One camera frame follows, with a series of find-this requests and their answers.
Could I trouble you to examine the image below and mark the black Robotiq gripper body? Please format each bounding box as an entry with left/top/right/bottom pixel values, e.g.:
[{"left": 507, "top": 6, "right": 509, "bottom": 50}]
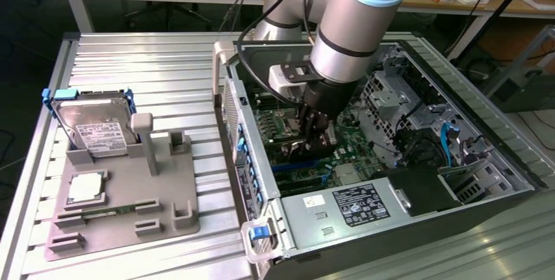
[{"left": 300, "top": 77, "right": 360, "bottom": 121}]

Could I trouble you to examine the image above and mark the green Nvidia graphics card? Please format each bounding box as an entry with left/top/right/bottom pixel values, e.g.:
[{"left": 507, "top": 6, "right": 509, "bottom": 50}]
[{"left": 268, "top": 123, "right": 340, "bottom": 168}]

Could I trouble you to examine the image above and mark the CPU socket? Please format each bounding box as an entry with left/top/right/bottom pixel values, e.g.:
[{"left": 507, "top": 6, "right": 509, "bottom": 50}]
[{"left": 279, "top": 107, "right": 307, "bottom": 135}]

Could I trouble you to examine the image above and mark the silver perforated drive cage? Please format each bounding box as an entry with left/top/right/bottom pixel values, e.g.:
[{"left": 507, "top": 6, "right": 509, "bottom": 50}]
[{"left": 359, "top": 71, "right": 439, "bottom": 131}]

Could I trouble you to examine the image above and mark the green Dell motherboard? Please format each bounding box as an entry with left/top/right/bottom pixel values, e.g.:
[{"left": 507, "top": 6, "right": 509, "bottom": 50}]
[{"left": 251, "top": 90, "right": 391, "bottom": 196}]

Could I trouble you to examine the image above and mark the blue expansion slot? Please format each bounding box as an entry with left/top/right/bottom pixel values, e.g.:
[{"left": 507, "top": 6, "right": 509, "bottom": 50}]
[{"left": 271, "top": 159, "right": 319, "bottom": 173}]

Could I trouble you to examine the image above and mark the silver chipset heatsink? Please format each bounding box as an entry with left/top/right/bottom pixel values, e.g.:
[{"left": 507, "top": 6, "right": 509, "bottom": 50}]
[{"left": 332, "top": 164, "right": 362, "bottom": 186}]

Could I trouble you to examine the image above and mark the black expansion slot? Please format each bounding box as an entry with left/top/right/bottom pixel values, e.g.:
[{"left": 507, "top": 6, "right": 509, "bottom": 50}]
[
  {"left": 279, "top": 181, "right": 328, "bottom": 196},
  {"left": 276, "top": 171, "right": 326, "bottom": 186}
]

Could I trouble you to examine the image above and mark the black plastic fan shroud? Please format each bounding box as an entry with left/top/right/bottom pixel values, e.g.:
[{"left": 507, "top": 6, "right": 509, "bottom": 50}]
[{"left": 371, "top": 165, "right": 464, "bottom": 218}]

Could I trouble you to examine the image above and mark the grey power supply unit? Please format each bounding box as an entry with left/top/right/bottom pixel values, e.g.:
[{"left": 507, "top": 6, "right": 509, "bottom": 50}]
[{"left": 280, "top": 177, "right": 412, "bottom": 251}]

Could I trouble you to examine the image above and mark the silver disk bay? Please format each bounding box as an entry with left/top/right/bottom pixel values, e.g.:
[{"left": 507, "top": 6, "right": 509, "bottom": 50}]
[{"left": 438, "top": 158, "right": 529, "bottom": 206}]

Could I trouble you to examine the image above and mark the black office chair base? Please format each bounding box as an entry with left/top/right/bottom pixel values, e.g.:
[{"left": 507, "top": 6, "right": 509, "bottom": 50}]
[{"left": 124, "top": 0, "right": 210, "bottom": 32}]

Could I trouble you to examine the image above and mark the dark grey equipment box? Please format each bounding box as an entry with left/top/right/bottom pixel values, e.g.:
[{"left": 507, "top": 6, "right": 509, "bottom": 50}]
[{"left": 494, "top": 68, "right": 555, "bottom": 114}]

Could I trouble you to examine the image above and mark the black slanted tripod pole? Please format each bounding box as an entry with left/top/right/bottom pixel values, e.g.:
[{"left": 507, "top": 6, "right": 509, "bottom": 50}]
[{"left": 444, "top": 0, "right": 546, "bottom": 62}]

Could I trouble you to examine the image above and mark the open black PC case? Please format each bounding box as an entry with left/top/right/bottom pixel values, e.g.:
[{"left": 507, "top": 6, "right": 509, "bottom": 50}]
[{"left": 211, "top": 40, "right": 549, "bottom": 280}]

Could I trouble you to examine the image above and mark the hard disk in blue caddy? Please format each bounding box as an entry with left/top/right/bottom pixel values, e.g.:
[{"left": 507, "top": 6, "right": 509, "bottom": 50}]
[{"left": 39, "top": 88, "right": 143, "bottom": 160}]

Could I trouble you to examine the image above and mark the grey parts rack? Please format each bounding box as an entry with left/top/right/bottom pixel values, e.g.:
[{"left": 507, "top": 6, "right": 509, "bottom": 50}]
[{"left": 43, "top": 112, "right": 204, "bottom": 263}]

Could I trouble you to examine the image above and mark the green RAM stick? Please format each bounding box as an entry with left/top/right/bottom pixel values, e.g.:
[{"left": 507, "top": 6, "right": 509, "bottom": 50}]
[{"left": 80, "top": 204, "right": 140, "bottom": 221}]

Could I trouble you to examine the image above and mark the silver CPU chip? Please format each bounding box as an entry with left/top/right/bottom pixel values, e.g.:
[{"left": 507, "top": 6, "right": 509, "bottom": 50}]
[{"left": 67, "top": 172, "right": 108, "bottom": 203}]

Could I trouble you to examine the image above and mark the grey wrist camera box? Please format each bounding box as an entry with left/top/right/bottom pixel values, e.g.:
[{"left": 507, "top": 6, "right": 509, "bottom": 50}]
[{"left": 267, "top": 60, "right": 326, "bottom": 102}]

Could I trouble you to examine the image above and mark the black power wire bundle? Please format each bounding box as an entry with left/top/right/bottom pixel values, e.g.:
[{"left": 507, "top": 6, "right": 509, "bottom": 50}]
[{"left": 388, "top": 123, "right": 446, "bottom": 168}]

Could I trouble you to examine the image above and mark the thick black camera cable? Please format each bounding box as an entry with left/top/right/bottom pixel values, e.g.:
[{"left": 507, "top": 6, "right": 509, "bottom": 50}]
[{"left": 235, "top": 0, "right": 316, "bottom": 105}]

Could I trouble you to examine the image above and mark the blue SATA wire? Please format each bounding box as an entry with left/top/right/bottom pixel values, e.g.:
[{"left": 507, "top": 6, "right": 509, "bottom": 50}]
[{"left": 438, "top": 121, "right": 459, "bottom": 168}]

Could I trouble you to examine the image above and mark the thin hanging cable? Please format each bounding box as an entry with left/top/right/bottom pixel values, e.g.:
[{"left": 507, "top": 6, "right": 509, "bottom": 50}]
[{"left": 219, "top": 0, "right": 254, "bottom": 32}]

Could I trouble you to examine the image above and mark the aluminium profile frame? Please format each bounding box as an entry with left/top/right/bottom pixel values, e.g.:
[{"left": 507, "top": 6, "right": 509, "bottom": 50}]
[{"left": 487, "top": 25, "right": 555, "bottom": 99}]

